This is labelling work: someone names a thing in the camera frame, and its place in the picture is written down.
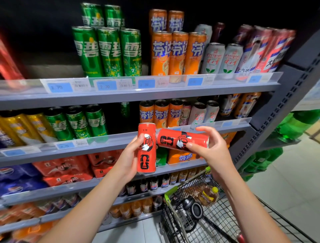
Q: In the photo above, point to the orange soda can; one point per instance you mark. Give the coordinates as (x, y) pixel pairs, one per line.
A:
(158, 21)
(178, 55)
(195, 52)
(175, 112)
(175, 21)
(161, 114)
(161, 53)
(146, 112)

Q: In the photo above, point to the red drink multipack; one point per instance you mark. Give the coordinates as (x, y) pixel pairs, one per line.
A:
(62, 170)
(105, 160)

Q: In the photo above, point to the red soda can figure print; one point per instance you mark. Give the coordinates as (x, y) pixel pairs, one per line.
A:
(147, 162)
(170, 139)
(10, 62)

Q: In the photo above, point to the green drink multipack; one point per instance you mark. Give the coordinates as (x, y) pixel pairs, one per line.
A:
(162, 156)

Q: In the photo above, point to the row of red-white-blue cans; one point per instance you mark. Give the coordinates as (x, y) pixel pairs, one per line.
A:
(265, 47)

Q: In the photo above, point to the person's left forearm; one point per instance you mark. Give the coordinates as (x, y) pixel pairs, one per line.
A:
(87, 212)

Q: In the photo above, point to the black headphones in cart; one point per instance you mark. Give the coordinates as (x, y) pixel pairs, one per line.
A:
(197, 211)

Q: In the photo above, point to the orange drink multipack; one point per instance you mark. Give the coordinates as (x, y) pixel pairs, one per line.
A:
(228, 139)
(180, 157)

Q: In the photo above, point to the grey metal shelf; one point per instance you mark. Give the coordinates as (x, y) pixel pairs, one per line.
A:
(150, 93)

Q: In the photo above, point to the blue drink multipack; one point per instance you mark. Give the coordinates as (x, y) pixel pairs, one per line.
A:
(17, 177)

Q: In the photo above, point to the rows of large green bottles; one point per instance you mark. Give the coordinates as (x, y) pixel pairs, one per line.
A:
(295, 125)

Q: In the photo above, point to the person's left hand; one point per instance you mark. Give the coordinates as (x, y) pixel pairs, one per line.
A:
(127, 165)

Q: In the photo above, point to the amber bottle yellow cap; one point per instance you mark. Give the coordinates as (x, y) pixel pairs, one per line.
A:
(207, 196)

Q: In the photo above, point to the person's right hand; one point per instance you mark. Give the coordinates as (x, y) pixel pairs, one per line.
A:
(217, 157)

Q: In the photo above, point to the person's right forearm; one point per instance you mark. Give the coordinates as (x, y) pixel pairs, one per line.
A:
(250, 212)

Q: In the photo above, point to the row of orange drink bottles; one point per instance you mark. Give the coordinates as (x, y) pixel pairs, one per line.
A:
(136, 207)

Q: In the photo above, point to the slim yellow soda can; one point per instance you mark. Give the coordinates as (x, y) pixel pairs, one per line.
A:
(17, 127)
(5, 140)
(41, 125)

